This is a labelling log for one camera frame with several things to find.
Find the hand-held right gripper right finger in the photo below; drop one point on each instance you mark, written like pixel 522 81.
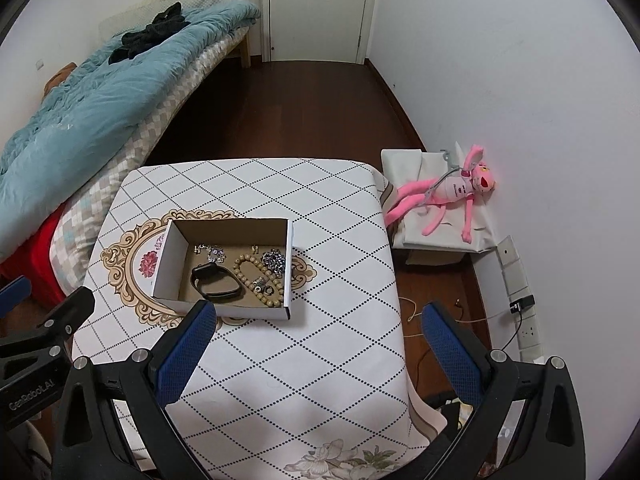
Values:
pixel 450 355

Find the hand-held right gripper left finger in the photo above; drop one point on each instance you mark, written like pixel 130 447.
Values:
pixel 185 355

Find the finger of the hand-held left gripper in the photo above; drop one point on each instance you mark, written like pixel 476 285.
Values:
pixel 15 292
pixel 75 305

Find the white cardboard box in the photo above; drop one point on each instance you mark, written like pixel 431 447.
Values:
pixel 225 310

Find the black smart band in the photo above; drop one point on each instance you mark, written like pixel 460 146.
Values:
pixel 200 272

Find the red blanket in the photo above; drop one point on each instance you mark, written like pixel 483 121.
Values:
pixel 37 250

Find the black charger plug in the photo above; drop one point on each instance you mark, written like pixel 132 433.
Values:
pixel 522 304

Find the pink plush toy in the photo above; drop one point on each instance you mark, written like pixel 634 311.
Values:
pixel 452 191

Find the light blue quilt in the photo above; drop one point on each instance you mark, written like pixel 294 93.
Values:
pixel 100 125

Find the grey clothes hanger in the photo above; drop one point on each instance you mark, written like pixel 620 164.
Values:
pixel 450 157

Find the brown pillow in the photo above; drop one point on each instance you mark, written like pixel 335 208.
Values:
pixel 62 76

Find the black clothes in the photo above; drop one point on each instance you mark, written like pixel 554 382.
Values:
pixel 150 35

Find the white door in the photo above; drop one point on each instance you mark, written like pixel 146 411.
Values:
pixel 320 10

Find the white wall socket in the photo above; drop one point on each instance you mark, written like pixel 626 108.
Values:
pixel 530 332

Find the grey wall plate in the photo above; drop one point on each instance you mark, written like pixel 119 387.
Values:
pixel 509 251
pixel 516 279

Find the wooden bed frame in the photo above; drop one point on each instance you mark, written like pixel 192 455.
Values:
pixel 245 52

